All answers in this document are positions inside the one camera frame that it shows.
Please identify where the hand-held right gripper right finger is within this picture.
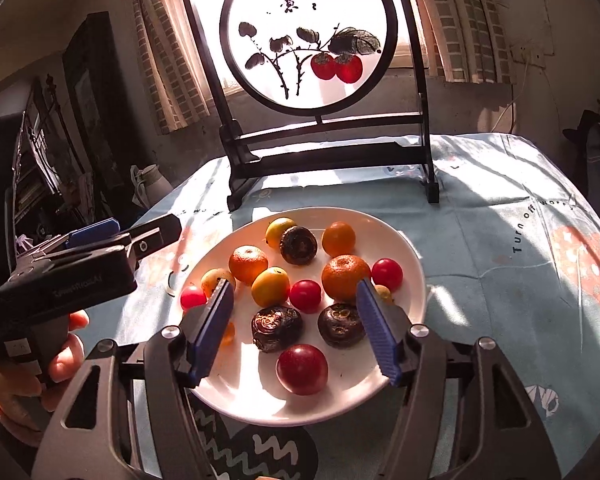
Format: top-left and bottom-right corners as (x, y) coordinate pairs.
(355, 277), (563, 480)

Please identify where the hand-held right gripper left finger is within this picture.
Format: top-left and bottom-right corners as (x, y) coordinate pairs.
(30, 276), (236, 480)

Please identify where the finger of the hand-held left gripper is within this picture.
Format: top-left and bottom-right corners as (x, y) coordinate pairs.
(117, 214), (182, 263)
(30, 217), (131, 261)

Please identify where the dark brown dried tangerine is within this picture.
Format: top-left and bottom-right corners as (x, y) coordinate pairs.
(279, 226), (319, 265)
(250, 305), (304, 354)
(317, 302), (366, 348)

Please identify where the large bumpy orange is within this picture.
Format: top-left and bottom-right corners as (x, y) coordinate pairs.
(321, 255), (372, 303)

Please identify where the white oval plate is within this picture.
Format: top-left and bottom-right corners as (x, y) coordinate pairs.
(167, 206), (427, 428)

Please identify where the yellow orange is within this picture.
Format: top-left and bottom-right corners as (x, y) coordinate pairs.
(250, 266), (291, 308)

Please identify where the medium orange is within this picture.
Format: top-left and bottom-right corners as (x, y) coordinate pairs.
(321, 221), (357, 257)

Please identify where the person's left hand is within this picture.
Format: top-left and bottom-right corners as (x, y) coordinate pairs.
(0, 309), (90, 436)

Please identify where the yellow-orange kumquat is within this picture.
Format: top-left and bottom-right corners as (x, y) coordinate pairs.
(200, 268), (237, 298)

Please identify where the white jug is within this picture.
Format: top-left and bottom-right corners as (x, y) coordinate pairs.
(130, 164), (173, 211)

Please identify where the small red plum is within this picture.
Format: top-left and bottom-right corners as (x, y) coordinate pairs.
(371, 257), (404, 292)

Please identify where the small orange tangerine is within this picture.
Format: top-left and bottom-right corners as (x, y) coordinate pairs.
(228, 245), (270, 286)

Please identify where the large red plum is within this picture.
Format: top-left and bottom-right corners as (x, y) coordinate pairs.
(275, 343), (329, 396)

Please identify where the dark cluttered shelf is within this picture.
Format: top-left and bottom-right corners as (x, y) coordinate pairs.
(12, 75), (96, 241)

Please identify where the small yellow citrus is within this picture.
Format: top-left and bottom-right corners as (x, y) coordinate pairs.
(265, 217), (298, 248)

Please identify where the brick-patterned curtain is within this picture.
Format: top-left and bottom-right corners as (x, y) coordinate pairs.
(405, 0), (513, 86)
(130, 0), (216, 136)

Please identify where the persimmon painting table screen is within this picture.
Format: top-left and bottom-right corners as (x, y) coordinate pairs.
(181, 0), (440, 212)

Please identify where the dark chair with clothes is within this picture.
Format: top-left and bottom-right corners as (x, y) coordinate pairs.
(562, 107), (600, 241)

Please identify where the white cable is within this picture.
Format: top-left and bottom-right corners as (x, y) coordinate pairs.
(490, 60), (536, 133)

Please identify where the white wall socket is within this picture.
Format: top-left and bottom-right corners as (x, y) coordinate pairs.
(522, 45), (548, 68)

